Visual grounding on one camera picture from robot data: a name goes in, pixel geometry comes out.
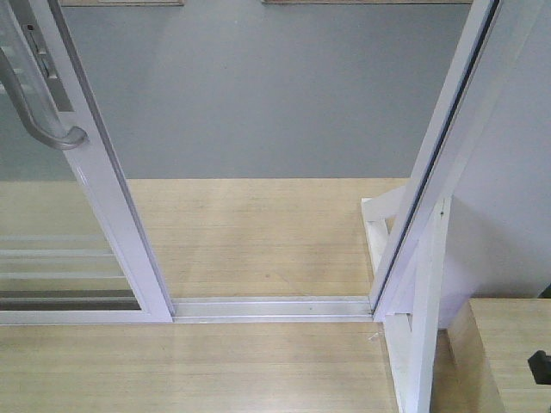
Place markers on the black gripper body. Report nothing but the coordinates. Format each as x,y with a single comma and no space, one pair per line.
540,367

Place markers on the white framed sliding glass door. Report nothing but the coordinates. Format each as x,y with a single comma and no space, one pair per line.
73,250

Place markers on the grey door handle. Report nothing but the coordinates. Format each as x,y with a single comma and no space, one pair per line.
31,108

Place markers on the metal floor door track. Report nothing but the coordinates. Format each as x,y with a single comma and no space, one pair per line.
287,309

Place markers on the light wooden box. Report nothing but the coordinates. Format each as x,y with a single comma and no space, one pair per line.
491,341

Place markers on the light wooden base platform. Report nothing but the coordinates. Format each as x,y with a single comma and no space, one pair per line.
270,283

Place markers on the white door frame post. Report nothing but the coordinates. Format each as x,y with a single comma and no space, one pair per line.
406,229

